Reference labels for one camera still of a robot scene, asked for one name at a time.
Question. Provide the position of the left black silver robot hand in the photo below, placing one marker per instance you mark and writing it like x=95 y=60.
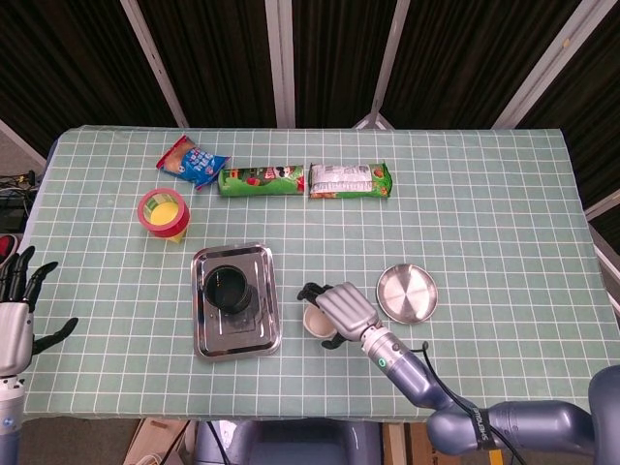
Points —
x=12 y=334

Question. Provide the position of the rectangular steel tray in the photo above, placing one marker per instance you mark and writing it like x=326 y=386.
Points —
x=261 y=334

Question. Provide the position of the red white shoe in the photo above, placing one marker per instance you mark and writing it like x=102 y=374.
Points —
x=6 y=249

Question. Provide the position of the yellow box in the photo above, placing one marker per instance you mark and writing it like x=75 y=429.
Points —
x=162 y=215

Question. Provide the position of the green checked tablecloth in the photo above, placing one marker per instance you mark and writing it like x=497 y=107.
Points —
x=460 y=218

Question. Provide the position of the green white cookie package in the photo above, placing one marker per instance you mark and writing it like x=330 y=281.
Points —
x=349 y=180

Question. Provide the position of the round steel plate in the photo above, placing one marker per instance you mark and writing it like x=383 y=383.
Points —
x=407 y=293

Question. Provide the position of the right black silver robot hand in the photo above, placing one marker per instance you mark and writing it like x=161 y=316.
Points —
x=346 y=310

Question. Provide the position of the white paper cup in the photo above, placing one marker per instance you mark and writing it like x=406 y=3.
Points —
x=315 y=323

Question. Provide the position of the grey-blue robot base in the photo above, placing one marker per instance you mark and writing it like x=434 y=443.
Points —
x=290 y=443

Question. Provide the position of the black pleated curtain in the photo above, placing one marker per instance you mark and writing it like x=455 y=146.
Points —
x=218 y=58

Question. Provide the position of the blue red snack bag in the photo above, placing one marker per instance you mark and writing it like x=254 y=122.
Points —
x=194 y=162

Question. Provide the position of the brown cardboard box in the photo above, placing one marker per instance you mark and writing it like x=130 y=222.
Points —
x=412 y=443
x=150 y=441

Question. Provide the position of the black mug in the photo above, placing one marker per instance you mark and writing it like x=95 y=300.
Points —
x=225 y=290

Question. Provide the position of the white frame post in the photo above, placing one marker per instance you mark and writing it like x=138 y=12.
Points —
x=282 y=63
x=155 y=63
x=605 y=203
x=547 y=63
x=21 y=140
x=387 y=68

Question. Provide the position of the green snack tube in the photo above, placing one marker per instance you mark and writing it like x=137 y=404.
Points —
x=261 y=181

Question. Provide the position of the red tape roll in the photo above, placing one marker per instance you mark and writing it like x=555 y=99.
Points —
x=180 y=224

